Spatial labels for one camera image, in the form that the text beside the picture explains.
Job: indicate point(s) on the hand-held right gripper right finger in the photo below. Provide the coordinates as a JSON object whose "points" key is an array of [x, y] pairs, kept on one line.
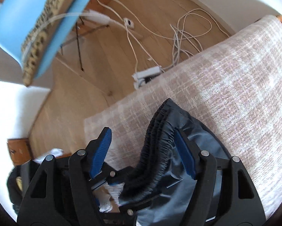
{"points": [[185, 155]]}

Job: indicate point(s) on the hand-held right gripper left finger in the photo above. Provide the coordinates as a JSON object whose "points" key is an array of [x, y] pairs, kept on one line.
{"points": [[100, 154]]}

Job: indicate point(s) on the dark grey pants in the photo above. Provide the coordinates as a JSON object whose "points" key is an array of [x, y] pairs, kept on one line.
{"points": [[155, 150]]}

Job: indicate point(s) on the brown wooden furniture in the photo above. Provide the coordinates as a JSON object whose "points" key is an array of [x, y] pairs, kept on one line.
{"points": [[17, 150]]}

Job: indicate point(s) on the beige checked blanket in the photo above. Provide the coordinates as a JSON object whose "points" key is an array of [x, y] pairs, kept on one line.
{"points": [[225, 75]]}

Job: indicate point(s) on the white power strip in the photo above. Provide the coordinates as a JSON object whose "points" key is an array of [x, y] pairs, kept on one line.
{"points": [[146, 73]]}

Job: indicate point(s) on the dark cloth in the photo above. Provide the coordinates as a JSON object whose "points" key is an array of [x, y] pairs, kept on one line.
{"points": [[13, 186]]}

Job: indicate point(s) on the leopard print cushion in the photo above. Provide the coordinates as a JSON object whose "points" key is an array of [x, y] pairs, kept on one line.
{"points": [[29, 71]]}

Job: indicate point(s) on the blue plastic chair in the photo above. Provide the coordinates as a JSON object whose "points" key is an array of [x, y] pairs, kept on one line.
{"points": [[8, 16]]}

